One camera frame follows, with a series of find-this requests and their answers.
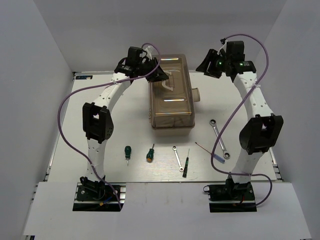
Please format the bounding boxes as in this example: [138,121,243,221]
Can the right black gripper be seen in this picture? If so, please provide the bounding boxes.
[195,49,230,79]

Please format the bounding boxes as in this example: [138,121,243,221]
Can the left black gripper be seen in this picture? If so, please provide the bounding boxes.
[137,57,170,83]

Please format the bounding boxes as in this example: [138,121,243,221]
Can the beige plastic toolbox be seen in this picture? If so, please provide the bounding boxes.
[149,54,201,137]

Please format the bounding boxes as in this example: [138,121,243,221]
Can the small silver ratchet wrench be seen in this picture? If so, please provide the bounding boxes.
[172,145,184,172]

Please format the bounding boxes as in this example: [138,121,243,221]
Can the stubby green screwdriver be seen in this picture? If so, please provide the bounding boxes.
[124,145,132,166]

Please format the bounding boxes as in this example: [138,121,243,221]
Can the green orange screwdriver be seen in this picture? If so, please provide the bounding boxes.
[146,144,155,163]

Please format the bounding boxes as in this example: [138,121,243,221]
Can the large silver ratchet wrench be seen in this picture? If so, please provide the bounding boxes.
[209,119,231,160]

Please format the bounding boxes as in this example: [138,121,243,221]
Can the red blue screwdriver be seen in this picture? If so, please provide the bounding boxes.
[195,142,225,164]

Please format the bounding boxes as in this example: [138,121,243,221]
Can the black green precision screwdriver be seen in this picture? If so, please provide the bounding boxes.
[182,150,190,178]

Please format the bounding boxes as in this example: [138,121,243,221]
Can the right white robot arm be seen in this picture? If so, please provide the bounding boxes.
[196,41,284,200]

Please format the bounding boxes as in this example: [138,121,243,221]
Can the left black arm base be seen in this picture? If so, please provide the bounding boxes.
[72,182,121,212]

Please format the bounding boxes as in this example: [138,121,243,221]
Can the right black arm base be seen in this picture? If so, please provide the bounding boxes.
[203,184,257,213]

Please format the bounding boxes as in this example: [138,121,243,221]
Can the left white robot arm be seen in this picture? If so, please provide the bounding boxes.
[82,43,168,200]

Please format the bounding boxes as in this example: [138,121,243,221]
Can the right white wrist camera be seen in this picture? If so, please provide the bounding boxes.
[217,38,228,57]

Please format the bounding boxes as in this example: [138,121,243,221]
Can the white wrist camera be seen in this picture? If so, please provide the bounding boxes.
[142,44,155,60]
[217,38,228,57]

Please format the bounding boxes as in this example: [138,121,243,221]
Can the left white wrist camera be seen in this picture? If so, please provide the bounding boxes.
[142,44,155,60]

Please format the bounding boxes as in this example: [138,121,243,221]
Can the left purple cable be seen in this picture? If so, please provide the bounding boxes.
[59,42,163,210]

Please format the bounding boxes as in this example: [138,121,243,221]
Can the purple cable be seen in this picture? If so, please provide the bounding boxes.
[211,34,273,206]
[59,42,163,210]

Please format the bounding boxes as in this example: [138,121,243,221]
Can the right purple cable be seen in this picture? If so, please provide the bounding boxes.
[211,34,273,206]

